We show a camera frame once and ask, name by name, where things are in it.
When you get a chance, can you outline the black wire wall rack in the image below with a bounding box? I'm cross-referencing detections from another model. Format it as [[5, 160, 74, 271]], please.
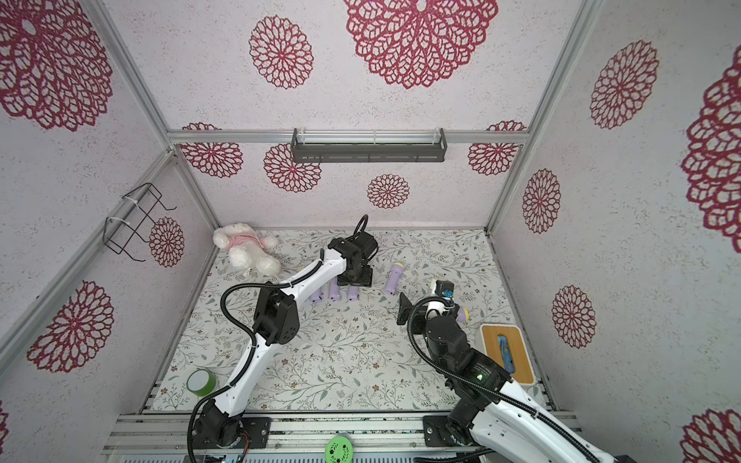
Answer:
[[102, 182, 177, 264]]

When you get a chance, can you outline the green tape roll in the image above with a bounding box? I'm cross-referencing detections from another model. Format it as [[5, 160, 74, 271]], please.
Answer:
[[185, 368, 217, 397]]

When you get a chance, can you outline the green round disc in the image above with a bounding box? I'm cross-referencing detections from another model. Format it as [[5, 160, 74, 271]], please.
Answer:
[[324, 435, 354, 463]]

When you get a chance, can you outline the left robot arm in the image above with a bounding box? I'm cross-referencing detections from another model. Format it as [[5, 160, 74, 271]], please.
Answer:
[[186, 215, 378, 462]]

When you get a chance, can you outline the white plush toy pink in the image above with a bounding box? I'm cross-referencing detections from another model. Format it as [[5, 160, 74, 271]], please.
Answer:
[[212, 223, 281, 277]]

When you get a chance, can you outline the purple flashlight by right arm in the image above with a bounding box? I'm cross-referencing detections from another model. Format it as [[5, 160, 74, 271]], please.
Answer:
[[457, 308, 470, 323]]

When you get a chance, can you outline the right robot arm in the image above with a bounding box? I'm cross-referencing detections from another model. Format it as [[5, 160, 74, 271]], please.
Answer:
[[397, 293, 633, 462]]

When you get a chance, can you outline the black wall shelf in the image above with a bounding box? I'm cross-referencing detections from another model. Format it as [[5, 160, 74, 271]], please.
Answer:
[[289, 129, 448, 164]]

